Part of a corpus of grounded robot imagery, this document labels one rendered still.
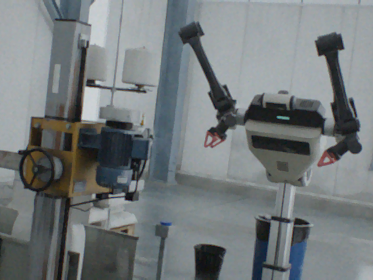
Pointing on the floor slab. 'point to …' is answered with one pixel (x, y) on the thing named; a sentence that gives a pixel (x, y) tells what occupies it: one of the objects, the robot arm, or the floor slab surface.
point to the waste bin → (261, 248)
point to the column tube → (64, 51)
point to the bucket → (208, 261)
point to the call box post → (161, 257)
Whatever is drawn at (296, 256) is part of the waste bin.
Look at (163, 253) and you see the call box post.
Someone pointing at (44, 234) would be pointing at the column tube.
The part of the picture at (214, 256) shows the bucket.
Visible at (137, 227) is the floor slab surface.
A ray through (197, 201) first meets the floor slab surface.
